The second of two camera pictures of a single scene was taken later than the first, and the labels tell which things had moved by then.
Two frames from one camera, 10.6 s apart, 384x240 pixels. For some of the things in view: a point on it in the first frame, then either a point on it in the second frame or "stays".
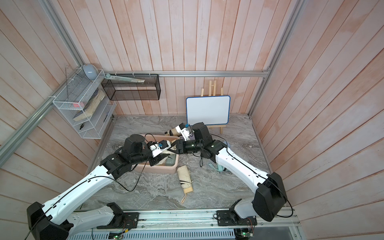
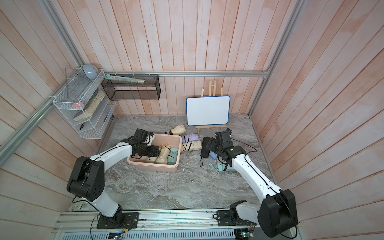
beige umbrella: (172, 132) stays
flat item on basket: (108, 76) stays
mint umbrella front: (170, 160) stays
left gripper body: (154, 160) → (148, 151)
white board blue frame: (210, 110) stays
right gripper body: (188, 147) → (214, 146)
